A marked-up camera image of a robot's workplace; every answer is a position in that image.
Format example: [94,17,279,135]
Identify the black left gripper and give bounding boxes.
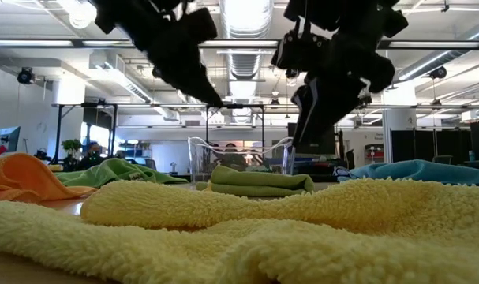
[146,7,224,107]

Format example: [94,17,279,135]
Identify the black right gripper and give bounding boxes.
[292,31,396,146]

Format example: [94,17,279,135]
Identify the pale green microfiber towel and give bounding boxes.
[195,164,316,198]

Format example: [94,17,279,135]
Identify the yellow microfiber towel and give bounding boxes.
[0,177,479,284]

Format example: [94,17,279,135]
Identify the orange microfiber towel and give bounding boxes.
[0,152,99,203]

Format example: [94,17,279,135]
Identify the blue microfiber towel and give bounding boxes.
[335,159,479,189]

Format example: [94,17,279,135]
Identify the black monitor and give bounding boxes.
[287,121,337,155]

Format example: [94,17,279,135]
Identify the black light bar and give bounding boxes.
[0,38,479,50]

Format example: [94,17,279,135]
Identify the person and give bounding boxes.
[222,142,244,166]
[77,142,106,170]

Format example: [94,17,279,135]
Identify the clear plastic bin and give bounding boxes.
[187,136,298,182]

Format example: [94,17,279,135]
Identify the red and white cabinet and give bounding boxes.
[365,144,385,165]

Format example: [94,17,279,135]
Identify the black stand with screen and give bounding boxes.
[51,103,118,165]

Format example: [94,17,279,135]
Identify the black partition panels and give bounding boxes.
[391,129,473,165]

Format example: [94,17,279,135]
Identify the black hanging spotlight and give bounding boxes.
[17,66,36,86]
[428,65,448,80]

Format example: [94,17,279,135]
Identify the green potted plant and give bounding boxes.
[61,138,84,171]

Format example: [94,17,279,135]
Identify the grey framed monitor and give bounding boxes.
[0,125,21,153]

